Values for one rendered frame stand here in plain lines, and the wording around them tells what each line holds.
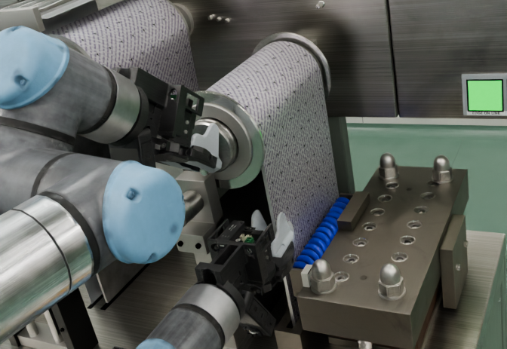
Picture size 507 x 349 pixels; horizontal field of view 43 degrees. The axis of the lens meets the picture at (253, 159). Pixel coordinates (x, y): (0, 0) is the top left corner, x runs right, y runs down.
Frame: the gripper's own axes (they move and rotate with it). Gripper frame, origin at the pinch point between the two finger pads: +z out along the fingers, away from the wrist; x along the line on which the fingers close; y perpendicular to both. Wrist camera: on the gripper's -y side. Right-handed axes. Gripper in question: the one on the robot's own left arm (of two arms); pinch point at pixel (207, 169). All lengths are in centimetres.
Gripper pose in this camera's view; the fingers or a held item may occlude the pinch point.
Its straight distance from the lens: 86.4
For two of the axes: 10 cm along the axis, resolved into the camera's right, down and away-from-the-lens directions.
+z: 4.5, 2.3, 8.6
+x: -8.8, -0.4, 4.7
